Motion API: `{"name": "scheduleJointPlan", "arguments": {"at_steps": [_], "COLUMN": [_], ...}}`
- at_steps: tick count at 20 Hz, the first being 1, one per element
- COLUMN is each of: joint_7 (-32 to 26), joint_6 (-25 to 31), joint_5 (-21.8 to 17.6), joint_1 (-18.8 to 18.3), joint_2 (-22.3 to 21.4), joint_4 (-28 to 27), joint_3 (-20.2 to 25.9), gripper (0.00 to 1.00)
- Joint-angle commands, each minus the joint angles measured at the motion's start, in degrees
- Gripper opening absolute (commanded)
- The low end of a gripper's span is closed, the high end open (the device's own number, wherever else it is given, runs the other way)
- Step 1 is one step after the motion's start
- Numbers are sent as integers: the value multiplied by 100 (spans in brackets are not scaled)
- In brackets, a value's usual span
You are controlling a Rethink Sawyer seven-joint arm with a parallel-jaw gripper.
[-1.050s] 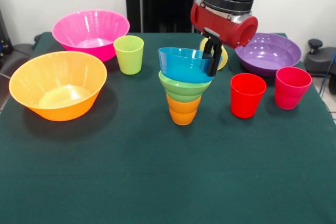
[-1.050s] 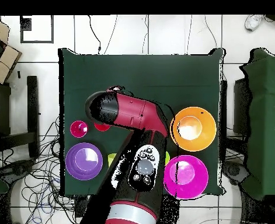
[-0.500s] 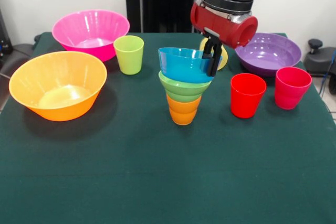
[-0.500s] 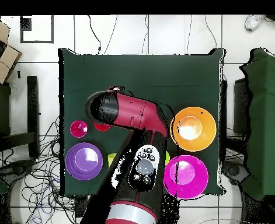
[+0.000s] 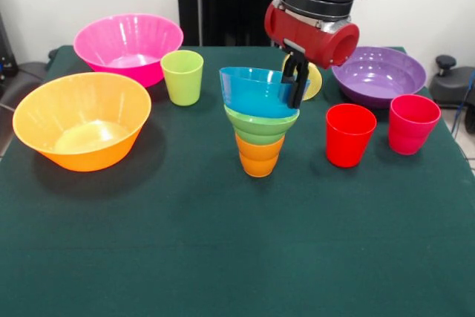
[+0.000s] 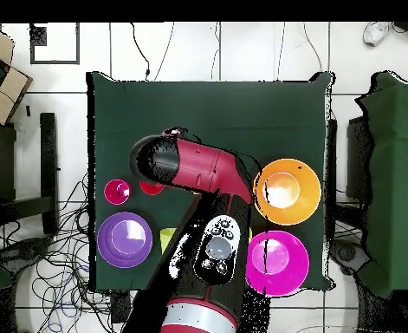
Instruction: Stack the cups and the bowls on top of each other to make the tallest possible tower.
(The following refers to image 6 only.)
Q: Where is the red cup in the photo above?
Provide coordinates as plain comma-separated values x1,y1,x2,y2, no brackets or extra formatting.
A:
139,180,165,196

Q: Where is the yellow cup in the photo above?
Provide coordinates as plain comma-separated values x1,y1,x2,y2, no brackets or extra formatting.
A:
159,227,178,254

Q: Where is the purple bowl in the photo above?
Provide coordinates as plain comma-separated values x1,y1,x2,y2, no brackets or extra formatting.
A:
96,212,153,269

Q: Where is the dark green tablecloth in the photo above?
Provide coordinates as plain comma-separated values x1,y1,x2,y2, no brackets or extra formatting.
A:
86,71,334,292

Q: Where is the magenta cup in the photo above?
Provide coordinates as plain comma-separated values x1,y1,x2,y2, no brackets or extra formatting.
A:
103,179,133,206

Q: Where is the large orange bowl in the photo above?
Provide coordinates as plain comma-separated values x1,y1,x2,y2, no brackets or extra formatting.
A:
253,158,322,226

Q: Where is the large pink bowl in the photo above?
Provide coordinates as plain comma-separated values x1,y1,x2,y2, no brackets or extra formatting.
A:
245,230,311,297

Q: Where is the black box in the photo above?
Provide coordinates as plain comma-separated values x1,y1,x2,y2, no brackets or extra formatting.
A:
345,115,375,202

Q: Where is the black power adapter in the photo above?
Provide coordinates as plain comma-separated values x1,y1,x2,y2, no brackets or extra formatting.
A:
110,292,133,323

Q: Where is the white shoe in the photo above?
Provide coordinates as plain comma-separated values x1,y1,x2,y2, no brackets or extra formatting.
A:
362,21,394,47

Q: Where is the black cable with plug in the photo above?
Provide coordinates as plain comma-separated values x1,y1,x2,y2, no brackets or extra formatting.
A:
129,22,152,82

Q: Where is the thin grey cable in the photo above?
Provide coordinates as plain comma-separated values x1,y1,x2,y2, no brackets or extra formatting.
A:
153,22,174,82

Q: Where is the black chair frame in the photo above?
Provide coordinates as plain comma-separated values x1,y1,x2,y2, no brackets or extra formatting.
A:
0,112,60,237

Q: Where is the tangle of floor cables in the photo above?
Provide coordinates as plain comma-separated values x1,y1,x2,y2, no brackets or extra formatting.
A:
0,171,139,333

